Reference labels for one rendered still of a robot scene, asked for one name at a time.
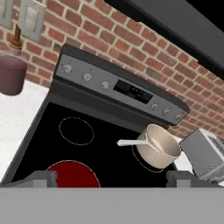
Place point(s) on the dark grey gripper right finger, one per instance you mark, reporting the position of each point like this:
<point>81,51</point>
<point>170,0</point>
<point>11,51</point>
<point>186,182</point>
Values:
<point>182,178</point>

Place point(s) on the grey wall outlet plate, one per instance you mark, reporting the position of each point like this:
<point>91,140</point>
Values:
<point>32,19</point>
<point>5,13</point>

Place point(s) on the dark red wine bottle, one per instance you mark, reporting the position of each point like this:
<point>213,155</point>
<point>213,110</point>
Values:
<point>11,68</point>

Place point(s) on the silver stove knob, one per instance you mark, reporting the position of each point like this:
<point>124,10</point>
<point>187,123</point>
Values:
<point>178,117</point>
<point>67,68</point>
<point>105,85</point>
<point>154,106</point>
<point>87,77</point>
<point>166,112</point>

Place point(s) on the black glass-top stove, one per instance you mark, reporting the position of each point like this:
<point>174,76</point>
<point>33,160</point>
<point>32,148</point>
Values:
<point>96,125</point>

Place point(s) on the grey toaster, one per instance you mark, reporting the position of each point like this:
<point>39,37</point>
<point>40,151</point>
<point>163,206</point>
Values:
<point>204,154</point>

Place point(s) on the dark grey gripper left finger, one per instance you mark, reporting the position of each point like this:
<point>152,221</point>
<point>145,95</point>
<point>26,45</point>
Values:
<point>40,178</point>

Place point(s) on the black range hood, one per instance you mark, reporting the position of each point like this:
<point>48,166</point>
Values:
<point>175,26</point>

